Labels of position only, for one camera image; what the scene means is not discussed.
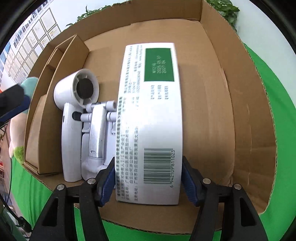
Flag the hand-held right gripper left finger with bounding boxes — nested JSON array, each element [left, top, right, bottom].
[[29, 157, 115, 241]]

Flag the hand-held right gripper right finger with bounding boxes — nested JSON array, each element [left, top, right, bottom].
[[182, 156, 269, 241]]

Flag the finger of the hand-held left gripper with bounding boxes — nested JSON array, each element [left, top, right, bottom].
[[0, 84, 31, 122]]

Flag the teal and white plush toy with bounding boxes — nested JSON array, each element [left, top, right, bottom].
[[8, 77, 39, 164]]

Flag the white handheld fan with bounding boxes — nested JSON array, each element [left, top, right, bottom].
[[54, 69, 100, 182]]

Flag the white silver folding stand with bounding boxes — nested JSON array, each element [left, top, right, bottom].
[[80, 100, 117, 181]]

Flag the brown cardboard box with divider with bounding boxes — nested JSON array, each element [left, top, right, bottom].
[[23, 0, 278, 234]]

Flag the white box with green label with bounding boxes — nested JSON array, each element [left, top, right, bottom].
[[115, 43, 184, 205]]

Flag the bushy potted green plant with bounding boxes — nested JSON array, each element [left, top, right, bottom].
[[66, 6, 111, 25]]

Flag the green plant in brown pot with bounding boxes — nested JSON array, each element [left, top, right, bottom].
[[206, 0, 240, 30]]

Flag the wall of framed certificates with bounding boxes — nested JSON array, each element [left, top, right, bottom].
[[7, 0, 62, 84]]

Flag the black cable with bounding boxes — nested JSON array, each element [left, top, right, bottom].
[[0, 195, 33, 234]]

